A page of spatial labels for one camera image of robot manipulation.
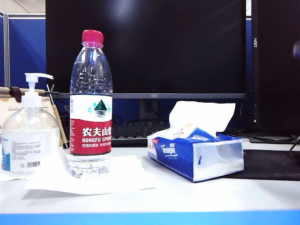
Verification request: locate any beige paper card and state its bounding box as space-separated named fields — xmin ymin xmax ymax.
xmin=0 ymin=96 xmax=54 ymax=128

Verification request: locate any clear pump sanitizer bottle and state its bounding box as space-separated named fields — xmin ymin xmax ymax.
xmin=1 ymin=72 xmax=60 ymax=174

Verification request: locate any gray metal wire stand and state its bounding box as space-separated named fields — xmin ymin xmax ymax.
xmin=45 ymin=83 xmax=59 ymax=106

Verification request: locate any black cable with ferrite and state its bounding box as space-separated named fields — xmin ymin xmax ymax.
xmin=55 ymin=99 xmax=71 ymax=118

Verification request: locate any brown leather strap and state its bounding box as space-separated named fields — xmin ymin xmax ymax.
xmin=9 ymin=86 xmax=23 ymax=103

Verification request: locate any black mouse pad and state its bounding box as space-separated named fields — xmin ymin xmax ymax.
xmin=225 ymin=149 xmax=300 ymax=181

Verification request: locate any blue partition panel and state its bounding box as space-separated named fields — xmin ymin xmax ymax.
xmin=8 ymin=18 xmax=47 ymax=90

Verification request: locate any Nongfu Spring water bottle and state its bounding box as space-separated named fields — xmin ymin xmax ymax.
xmin=69 ymin=29 xmax=113 ymax=180

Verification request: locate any black HSD monitor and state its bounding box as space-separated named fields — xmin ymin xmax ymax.
xmin=251 ymin=0 xmax=300 ymax=144

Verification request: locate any gray partition post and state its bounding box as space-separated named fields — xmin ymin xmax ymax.
xmin=3 ymin=13 xmax=11 ymax=88

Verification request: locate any flat white tissue sheet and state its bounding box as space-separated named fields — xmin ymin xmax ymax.
xmin=23 ymin=140 xmax=156 ymax=195

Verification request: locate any black AOC monitor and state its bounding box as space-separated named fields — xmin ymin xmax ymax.
xmin=45 ymin=0 xmax=248 ymax=121

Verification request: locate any black keyboard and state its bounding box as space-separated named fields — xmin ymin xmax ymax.
xmin=58 ymin=118 xmax=172 ymax=148

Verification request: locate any blue Tempo tissue pack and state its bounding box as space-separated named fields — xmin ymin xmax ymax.
xmin=147 ymin=127 xmax=245 ymax=183

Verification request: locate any wooden rod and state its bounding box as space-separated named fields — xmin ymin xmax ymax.
xmin=0 ymin=86 xmax=46 ymax=97

